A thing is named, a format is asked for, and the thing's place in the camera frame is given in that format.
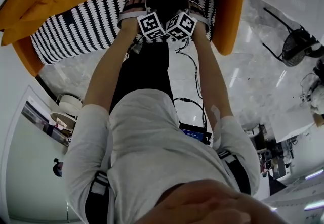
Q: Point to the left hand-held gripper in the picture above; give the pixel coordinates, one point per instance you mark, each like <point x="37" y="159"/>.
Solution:
<point x="152" y="27"/>

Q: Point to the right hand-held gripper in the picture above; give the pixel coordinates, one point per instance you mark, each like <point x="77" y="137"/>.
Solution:
<point x="181" y="25"/>

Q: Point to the orange sofa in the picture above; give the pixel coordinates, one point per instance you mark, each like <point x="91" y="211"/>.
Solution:
<point x="229" y="20"/>

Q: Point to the person's right forearm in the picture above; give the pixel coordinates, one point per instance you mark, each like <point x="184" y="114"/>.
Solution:
<point x="212" y="71"/>

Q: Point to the person's left forearm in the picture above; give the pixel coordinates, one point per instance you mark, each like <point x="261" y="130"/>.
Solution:
<point x="111" y="66"/>

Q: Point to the black white striped blanket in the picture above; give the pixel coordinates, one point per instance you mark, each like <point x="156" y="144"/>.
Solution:
<point x="76" y="30"/>

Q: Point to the person's black trousers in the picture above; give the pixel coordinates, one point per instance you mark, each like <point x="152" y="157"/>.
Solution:
<point x="144" y="73"/>

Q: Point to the black wicker chair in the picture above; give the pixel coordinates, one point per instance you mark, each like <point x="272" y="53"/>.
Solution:
<point x="293" y="48"/>

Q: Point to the white round side table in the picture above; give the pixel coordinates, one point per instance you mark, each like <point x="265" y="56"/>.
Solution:
<point x="68" y="102"/>

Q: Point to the black device with blue screen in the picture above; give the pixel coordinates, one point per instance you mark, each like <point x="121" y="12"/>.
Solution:
<point x="192" y="134"/>

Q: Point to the person's grey shirt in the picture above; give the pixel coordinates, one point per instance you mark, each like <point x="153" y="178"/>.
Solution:
<point x="157" y="147"/>

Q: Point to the white fluffy bundle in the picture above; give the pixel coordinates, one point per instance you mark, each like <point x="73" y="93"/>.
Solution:
<point x="318" y="99"/>

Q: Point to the cluttered equipment workbench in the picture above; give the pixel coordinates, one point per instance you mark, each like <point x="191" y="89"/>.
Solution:
<point x="276" y="157"/>

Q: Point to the person's chin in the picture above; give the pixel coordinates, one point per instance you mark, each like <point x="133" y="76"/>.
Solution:
<point x="215" y="205"/>

